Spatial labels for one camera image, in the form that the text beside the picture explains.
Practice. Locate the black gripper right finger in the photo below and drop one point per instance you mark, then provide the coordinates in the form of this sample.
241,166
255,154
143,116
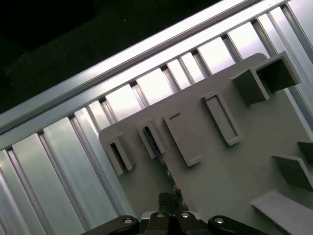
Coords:
188,222

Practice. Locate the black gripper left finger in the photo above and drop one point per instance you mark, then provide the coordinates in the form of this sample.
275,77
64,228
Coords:
165,220

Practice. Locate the blue RAM stick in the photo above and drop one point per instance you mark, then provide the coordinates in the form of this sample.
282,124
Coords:
168,172

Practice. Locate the grey parts rack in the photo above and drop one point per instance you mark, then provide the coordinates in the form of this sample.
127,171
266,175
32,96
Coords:
220,159

